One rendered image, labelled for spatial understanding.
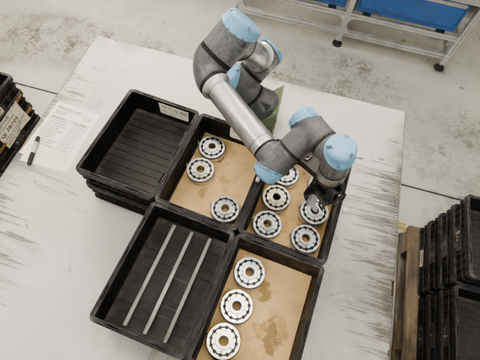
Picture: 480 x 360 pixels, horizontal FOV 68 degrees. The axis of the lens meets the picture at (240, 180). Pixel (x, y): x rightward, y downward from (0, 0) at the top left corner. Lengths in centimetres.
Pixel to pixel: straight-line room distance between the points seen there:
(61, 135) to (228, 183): 79
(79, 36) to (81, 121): 158
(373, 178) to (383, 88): 147
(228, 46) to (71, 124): 92
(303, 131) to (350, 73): 215
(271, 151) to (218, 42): 36
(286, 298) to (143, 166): 70
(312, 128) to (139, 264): 72
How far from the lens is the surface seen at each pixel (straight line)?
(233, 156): 141
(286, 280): 125
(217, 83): 107
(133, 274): 126
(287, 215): 132
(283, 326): 122
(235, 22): 109
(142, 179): 138
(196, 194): 133
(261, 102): 155
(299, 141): 91
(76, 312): 142
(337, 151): 85
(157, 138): 147
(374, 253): 151
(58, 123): 179
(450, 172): 280
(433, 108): 309
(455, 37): 321
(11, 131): 229
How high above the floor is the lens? 203
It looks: 62 degrees down
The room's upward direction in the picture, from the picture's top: 7 degrees clockwise
